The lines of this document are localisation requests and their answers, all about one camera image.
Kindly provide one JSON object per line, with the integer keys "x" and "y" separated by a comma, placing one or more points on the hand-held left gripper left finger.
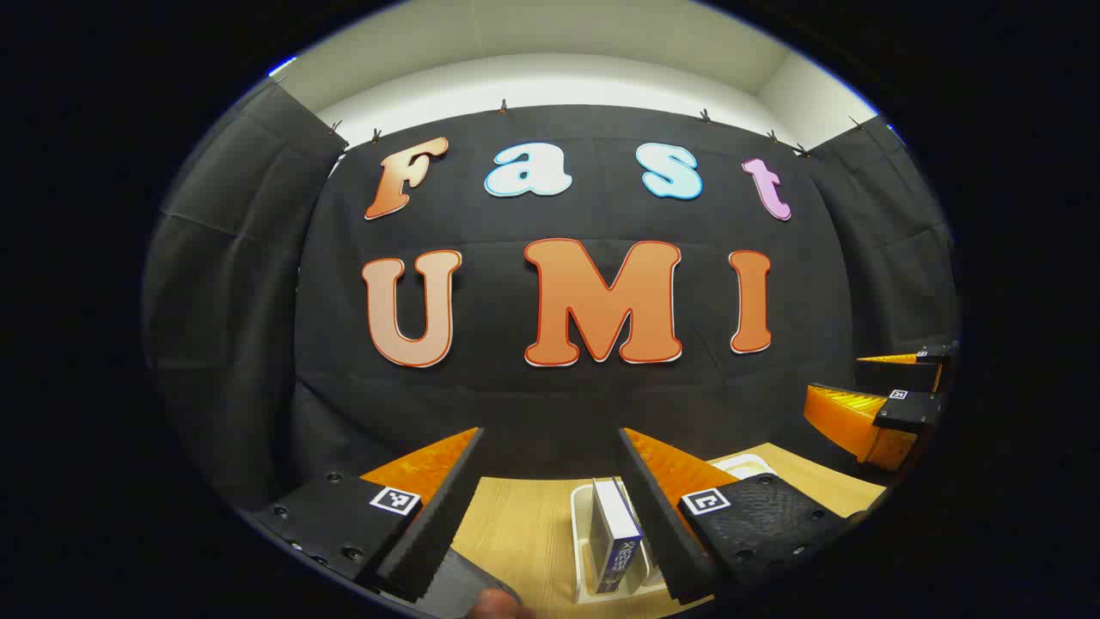
{"x": 440, "y": 524}

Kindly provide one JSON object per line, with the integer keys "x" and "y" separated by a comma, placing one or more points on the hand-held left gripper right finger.
{"x": 662, "y": 524}

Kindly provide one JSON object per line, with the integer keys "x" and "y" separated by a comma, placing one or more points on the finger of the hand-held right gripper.
{"x": 894, "y": 376}
{"x": 846, "y": 417}

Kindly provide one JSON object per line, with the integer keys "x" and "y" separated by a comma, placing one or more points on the blue spine book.
{"x": 614, "y": 537}

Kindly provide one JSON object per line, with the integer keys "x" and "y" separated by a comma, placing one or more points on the grey schoolbag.
{"x": 468, "y": 585}

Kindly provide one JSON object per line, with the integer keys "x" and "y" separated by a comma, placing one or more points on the white bookshelf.
{"x": 583, "y": 550}

